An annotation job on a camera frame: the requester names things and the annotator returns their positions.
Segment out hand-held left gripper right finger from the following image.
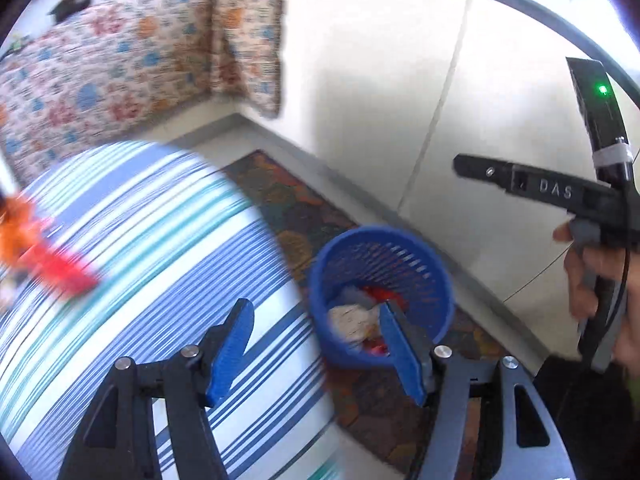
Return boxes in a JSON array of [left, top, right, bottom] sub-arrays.
[[378, 300, 576, 480]]

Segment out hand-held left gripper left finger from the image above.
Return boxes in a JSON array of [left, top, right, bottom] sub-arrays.
[[57, 297, 256, 480]]

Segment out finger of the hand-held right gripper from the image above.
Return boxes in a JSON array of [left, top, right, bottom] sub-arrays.
[[452, 154, 513, 196]]

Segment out white printed paper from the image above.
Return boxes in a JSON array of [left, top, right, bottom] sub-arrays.
[[327, 287, 383, 346]]

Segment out red plastic bag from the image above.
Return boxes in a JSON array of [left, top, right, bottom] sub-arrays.
[[360, 286, 408, 358]]

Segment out blue plastic basket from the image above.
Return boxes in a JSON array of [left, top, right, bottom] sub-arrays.
[[307, 226, 456, 371]]

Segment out person's right hand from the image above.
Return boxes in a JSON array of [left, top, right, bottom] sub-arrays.
[[552, 222, 640, 377]]

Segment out blue white striped tablecloth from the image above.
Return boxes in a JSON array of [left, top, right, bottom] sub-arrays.
[[0, 140, 341, 480]]

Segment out patterned floor rug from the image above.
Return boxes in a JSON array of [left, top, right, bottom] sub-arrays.
[[220, 150, 546, 476]]

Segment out red plastic wrapper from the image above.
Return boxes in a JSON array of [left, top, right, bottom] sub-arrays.
[[25, 242, 99, 295]]

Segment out dark cloth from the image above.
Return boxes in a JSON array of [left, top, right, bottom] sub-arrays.
[[532, 355, 640, 480]]

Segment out orange white crumpled wrapper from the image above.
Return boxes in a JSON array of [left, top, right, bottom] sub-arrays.
[[0, 192, 48, 266]]

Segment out printed cushion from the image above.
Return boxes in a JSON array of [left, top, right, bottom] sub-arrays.
[[210, 0, 283, 120]]

